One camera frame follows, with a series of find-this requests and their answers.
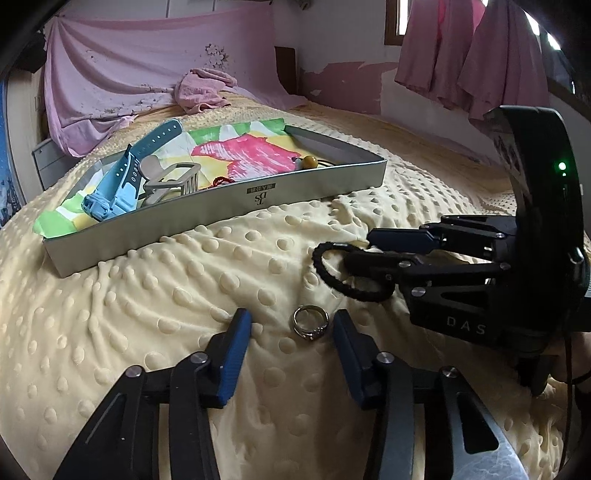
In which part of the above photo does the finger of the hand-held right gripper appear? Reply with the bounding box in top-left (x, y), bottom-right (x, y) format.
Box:
top-left (367, 215), bottom-right (520, 265)
top-left (344, 249), bottom-right (522, 347)

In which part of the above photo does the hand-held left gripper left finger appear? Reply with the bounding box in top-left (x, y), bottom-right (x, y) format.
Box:
top-left (55, 308), bottom-right (252, 480)

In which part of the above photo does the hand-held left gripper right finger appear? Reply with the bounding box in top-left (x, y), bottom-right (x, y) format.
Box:
top-left (332, 308), bottom-right (532, 480)

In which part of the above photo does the silver ring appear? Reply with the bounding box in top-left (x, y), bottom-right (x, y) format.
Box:
top-left (292, 305), bottom-right (330, 341)

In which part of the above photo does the black braided hair tie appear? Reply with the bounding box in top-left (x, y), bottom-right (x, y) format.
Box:
top-left (313, 241), bottom-right (397, 303)

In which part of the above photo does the grey shallow tray box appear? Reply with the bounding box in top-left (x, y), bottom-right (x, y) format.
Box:
top-left (33, 117), bottom-right (389, 278)

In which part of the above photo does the blue smart watch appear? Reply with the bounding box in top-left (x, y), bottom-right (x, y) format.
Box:
top-left (82, 119), bottom-right (183, 223)

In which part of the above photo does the pink window curtain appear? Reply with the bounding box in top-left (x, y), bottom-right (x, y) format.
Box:
top-left (394, 0), bottom-right (485, 112)
top-left (457, 0), bottom-right (552, 123)

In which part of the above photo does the colourful painted paper sheet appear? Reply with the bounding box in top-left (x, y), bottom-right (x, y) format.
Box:
top-left (34, 117), bottom-right (308, 238)

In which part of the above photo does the brown wooden board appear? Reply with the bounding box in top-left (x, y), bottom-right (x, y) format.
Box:
top-left (276, 45), bottom-right (296, 95)

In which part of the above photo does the crumpled pink towel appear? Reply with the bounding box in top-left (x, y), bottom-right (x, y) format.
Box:
top-left (173, 68), bottom-right (238, 114)

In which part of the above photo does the white drawer cabinet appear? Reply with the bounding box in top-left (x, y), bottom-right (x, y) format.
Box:
top-left (31, 138), bottom-right (70, 190)

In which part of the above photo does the blue printed curtain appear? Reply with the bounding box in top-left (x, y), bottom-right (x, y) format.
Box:
top-left (0, 78), bottom-right (26, 227)

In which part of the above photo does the pink hanging sheet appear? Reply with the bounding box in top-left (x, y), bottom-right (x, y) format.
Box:
top-left (41, 7), bottom-right (308, 158)

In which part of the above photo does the amber bead red cord bracelet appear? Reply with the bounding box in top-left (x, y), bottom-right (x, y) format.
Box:
top-left (210, 155), bottom-right (335, 188)

